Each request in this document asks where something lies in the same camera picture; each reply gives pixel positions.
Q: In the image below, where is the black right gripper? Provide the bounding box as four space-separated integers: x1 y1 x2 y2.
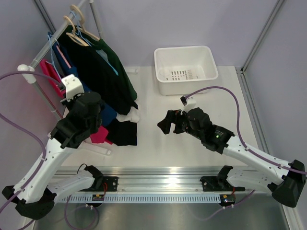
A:
158 110 204 141

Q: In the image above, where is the pink t shirt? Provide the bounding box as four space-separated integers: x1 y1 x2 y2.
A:
39 59 113 145

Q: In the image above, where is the light blue wire hanger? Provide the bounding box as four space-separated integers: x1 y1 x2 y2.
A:
47 32 63 81

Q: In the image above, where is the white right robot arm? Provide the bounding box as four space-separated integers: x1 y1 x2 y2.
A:
157 108 307 208

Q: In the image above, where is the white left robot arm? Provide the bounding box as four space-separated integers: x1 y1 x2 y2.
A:
2 92 103 220

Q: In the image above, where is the blue t shirt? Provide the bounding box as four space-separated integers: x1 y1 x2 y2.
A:
54 44 117 127

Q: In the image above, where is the black t shirt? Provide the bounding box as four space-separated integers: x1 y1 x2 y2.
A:
58 25 138 146

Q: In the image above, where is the pink plastic hanger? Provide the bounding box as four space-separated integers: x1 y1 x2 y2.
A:
56 45 71 69

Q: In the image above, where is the light blue hanger rear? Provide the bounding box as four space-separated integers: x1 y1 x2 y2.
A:
70 4 119 76

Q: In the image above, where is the beige wooden hanger front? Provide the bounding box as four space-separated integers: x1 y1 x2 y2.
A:
63 16 90 46

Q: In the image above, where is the beige wooden hanger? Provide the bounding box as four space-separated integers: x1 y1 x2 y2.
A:
70 4 100 41
63 16 90 46

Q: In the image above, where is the dark green t shirt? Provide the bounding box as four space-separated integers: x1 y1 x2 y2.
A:
81 32 138 101

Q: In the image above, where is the beige wooden hanger rear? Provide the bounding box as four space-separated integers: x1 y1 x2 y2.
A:
70 4 100 41

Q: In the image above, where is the white plastic basket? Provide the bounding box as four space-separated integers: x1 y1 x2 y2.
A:
154 46 219 96

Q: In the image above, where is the silver clothes rack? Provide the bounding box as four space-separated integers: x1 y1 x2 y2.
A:
16 0 139 156

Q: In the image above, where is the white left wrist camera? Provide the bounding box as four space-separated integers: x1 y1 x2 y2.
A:
61 74 84 102

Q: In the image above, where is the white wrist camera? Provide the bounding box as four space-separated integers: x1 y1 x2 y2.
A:
61 74 84 102
180 96 196 113

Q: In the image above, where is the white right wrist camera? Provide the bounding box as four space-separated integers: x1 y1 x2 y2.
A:
180 96 196 113

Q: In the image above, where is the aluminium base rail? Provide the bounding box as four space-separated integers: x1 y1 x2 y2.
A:
51 166 271 194

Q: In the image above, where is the white slotted cable duct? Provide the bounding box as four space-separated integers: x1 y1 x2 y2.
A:
59 194 221 204

